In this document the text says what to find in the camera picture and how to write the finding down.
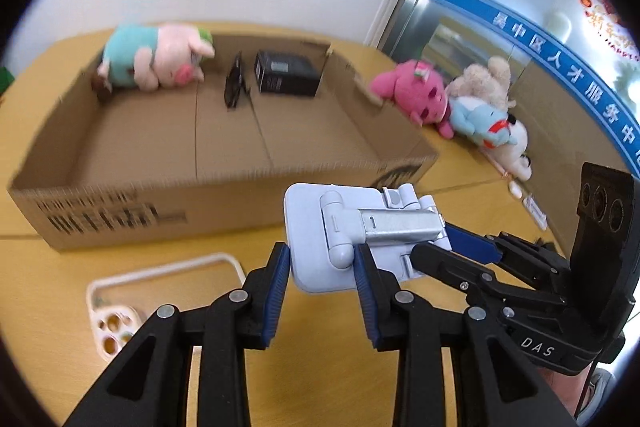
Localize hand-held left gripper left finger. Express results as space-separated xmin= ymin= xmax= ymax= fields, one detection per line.
xmin=65 ymin=243 xmax=292 ymax=427

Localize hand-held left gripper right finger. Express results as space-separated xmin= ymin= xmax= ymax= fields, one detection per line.
xmin=352 ymin=244 xmax=581 ymax=427

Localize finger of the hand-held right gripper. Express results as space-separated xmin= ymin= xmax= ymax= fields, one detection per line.
xmin=410 ymin=241 xmax=568 ymax=325
xmin=442 ymin=222 xmax=573 ymax=293

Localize white folding phone stand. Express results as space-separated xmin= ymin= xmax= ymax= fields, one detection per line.
xmin=283 ymin=183 xmax=453 ymax=294

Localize brown cardboard box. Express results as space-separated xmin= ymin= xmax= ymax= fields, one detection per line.
xmin=7 ymin=29 xmax=441 ymax=252

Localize pink pig plush teal shirt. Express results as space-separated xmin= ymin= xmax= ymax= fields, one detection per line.
xmin=96 ymin=23 xmax=217 ymax=92

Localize person's right forearm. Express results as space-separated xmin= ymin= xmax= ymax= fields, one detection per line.
xmin=540 ymin=367 xmax=581 ymax=408

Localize small white tag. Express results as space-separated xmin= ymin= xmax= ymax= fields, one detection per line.
xmin=522 ymin=197 xmax=548 ymax=230

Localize blue and white plush toy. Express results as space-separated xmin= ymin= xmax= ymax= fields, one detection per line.
xmin=447 ymin=96 xmax=533 ymax=182

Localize grey shoe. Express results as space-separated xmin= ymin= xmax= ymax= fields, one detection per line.
xmin=577 ymin=367 xmax=617 ymax=418

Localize magenta plush toy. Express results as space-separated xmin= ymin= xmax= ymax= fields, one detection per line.
xmin=369 ymin=59 xmax=457 ymax=138

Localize beige fluffy plush toy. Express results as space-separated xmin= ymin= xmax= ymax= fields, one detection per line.
xmin=447 ymin=56 xmax=518 ymax=110

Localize clear phone case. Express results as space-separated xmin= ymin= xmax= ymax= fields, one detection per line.
xmin=86 ymin=253 xmax=246 ymax=363

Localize glass partition with blue stripe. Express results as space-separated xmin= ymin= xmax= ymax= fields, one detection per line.
xmin=365 ymin=0 xmax=640 ymax=268

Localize black glasses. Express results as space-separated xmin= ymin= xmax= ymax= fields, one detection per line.
xmin=224 ymin=52 xmax=253 ymax=110

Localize black carton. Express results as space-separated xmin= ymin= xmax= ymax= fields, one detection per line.
xmin=253 ymin=50 xmax=322 ymax=98

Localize red window decoration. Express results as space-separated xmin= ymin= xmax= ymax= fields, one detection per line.
xmin=580 ymin=0 xmax=640 ymax=62

